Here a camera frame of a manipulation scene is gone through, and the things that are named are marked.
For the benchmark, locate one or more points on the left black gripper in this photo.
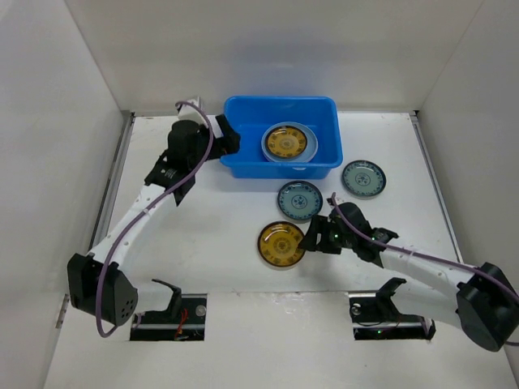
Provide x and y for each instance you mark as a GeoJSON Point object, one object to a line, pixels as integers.
{"type": "Point", "coordinates": [229, 143]}

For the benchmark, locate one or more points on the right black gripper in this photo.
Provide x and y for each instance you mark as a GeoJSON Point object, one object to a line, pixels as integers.
{"type": "Point", "coordinates": [318, 237]}

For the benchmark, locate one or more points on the blue white plate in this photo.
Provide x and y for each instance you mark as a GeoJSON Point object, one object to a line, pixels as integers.
{"type": "Point", "coordinates": [299, 200]}
{"type": "Point", "coordinates": [363, 179]}

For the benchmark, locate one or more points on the yellow patterned plate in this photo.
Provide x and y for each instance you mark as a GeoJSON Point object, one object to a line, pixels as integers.
{"type": "Point", "coordinates": [278, 244]}
{"type": "Point", "coordinates": [285, 142]}

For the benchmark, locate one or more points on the light blue plastic plate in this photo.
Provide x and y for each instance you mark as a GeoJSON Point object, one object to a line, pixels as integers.
{"type": "Point", "coordinates": [306, 156]}

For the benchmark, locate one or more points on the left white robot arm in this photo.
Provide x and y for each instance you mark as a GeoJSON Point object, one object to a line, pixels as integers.
{"type": "Point", "coordinates": [99, 282]}

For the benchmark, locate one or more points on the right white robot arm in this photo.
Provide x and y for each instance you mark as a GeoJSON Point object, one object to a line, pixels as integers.
{"type": "Point", "coordinates": [480, 301]}

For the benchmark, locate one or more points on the blue plastic bin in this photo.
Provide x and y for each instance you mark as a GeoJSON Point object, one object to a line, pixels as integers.
{"type": "Point", "coordinates": [251, 116]}

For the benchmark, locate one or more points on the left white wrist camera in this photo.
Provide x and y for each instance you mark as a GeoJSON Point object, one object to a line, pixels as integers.
{"type": "Point", "coordinates": [191, 110]}

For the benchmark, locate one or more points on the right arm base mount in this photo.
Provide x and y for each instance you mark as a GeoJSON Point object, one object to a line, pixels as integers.
{"type": "Point", "coordinates": [375, 318]}

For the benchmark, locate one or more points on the right aluminium rail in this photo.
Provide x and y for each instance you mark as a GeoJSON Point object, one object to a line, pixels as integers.
{"type": "Point", "coordinates": [440, 198]}

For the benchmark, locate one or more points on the aluminium rail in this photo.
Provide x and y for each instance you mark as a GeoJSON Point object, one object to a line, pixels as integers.
{"type": "Point", "coordinates": [440, 198]}
{"type": "Point", "coordinates": [105, 211]}

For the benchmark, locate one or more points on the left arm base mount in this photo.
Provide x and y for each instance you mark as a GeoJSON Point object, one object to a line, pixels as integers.
{"type": "Point", "coordinates": [185, 325]}

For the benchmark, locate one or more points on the left aluminium rail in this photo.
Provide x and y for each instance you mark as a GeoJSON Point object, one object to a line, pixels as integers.
{"type": "Point", "coordinates": [105, 211]}

